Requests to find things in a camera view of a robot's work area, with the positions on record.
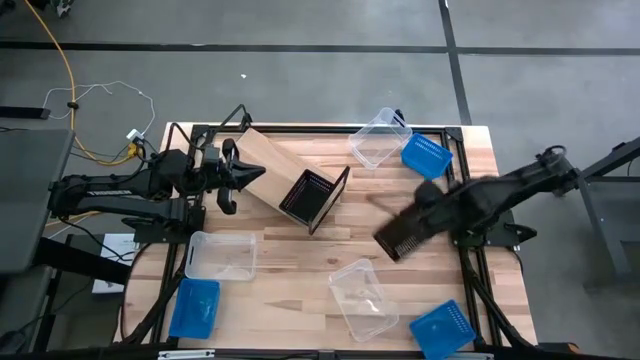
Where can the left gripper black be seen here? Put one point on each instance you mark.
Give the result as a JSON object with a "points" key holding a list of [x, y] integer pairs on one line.
{"points": [[212, 177]]}

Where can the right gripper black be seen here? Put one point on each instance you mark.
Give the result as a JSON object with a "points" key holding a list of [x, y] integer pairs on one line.
{"points": [[432, 197]]}

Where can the blue perforated plastic basket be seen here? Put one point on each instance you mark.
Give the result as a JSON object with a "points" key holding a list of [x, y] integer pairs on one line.
{"points": [[194, 307], [425, 157], [442, 330]]}

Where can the black perforated plastic basket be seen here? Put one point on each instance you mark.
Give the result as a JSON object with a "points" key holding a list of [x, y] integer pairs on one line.
{"points": [[410, 235], [310, 200]]}

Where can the clear plastic basket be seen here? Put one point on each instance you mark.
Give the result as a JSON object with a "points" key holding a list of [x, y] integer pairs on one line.
{"points": [[220, 255], [377, 140], [362, 300]]}

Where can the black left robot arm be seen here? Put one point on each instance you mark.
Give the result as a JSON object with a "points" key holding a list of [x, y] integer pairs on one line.
{"points": [[100, 192]]}

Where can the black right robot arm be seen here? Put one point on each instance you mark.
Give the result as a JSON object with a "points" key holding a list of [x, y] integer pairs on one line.
{"points": [[505, 192]]}

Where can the black clamp lever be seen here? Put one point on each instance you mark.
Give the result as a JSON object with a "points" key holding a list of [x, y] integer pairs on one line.
{"points": [[522, 232]]}

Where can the yellow plug connector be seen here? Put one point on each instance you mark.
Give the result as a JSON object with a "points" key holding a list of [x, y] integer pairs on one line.
{"points": [[135, 150]]}

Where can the white power adapter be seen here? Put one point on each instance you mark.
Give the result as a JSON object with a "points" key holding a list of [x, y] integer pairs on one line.
{"points": [[134, 135]]}

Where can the white paper booklet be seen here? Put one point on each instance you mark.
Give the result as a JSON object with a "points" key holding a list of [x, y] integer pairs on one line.
{"points": [[120, 252]]}

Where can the grey metal table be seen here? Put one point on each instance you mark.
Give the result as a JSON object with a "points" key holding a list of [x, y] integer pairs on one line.
{"points": [[607, 210]]}

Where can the black desk beam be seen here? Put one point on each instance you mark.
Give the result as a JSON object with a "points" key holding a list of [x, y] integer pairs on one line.
{"points": [[85, 260]]}

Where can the grey desk top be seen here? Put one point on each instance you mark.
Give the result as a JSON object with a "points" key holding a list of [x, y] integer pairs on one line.
{"points": [[30, 200]]}

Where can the flat black bar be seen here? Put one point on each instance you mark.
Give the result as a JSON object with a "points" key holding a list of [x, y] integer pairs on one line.
{"points": [[22, 112]]}

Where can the wooden shelf with black frame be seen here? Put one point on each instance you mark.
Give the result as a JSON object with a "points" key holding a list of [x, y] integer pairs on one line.
{"points": [[270, 160]]}

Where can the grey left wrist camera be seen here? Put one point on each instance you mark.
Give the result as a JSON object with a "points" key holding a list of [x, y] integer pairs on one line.
{"points": [[211, 155]]}

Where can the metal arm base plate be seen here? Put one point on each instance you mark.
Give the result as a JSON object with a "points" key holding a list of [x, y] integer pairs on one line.
{"points": [[495, 240], [160, 232]]}

